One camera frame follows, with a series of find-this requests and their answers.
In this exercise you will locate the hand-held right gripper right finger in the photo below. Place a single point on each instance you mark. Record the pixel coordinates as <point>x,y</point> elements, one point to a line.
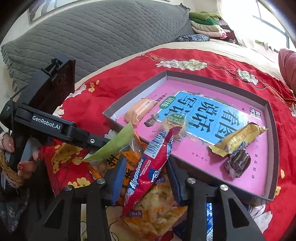
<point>175,183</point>

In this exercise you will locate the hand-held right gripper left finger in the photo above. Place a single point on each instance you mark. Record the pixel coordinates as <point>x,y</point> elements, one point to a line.
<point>118,183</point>

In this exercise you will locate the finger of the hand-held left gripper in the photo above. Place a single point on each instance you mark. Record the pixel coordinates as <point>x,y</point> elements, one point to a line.
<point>94,140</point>

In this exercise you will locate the green snack packet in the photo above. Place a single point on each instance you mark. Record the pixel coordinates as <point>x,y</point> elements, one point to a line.
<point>113,143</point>

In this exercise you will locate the red candy packet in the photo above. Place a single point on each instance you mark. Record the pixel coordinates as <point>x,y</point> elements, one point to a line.
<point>143,171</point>

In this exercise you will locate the orange peanut packet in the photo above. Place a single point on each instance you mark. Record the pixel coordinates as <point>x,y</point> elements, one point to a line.
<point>134,156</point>

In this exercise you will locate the clear puffed snack packet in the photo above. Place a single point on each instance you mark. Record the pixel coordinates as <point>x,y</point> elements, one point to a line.
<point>157,213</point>

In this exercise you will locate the peach wafer packet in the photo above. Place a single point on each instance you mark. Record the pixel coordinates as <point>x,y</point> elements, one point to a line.
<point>138,110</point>

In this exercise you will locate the round pastry clear packet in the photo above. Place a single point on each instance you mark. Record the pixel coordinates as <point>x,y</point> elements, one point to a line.
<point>173,121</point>

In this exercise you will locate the dark brown candy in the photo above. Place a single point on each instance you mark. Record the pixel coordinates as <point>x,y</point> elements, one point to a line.
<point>238,163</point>

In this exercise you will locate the gold candy packet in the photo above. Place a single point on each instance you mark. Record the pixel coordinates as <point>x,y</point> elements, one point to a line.
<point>238,136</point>

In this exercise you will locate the grey shallow cardboard box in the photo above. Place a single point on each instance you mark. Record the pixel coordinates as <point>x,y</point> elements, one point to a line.
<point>274,150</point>

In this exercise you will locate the person's left hand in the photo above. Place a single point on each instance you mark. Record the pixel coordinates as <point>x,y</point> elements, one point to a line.
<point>27,168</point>

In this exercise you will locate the pink book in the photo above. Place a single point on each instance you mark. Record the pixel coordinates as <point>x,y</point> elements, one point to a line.
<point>198,162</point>

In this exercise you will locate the red floral blanket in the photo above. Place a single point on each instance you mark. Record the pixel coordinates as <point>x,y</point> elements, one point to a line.
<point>138,76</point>

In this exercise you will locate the person's dark floral clothing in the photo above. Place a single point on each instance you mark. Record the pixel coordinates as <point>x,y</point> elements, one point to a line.
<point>13,208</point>

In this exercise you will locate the grey quilted headboard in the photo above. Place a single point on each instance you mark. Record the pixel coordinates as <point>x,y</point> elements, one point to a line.
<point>92,34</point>

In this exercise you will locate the dark patterned pillow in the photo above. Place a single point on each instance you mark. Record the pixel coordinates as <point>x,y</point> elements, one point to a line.
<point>192,38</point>

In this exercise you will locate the stack of folded clothes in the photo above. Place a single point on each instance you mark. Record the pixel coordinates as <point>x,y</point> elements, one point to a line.
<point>205,25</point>

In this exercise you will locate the pink quilt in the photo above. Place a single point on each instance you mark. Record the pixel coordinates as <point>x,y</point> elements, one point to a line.
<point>289,67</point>

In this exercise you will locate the window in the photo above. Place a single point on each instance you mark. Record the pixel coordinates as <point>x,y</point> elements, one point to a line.
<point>272,14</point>

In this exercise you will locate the framed wall picture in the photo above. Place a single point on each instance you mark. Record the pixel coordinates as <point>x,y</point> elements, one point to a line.
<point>39,12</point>

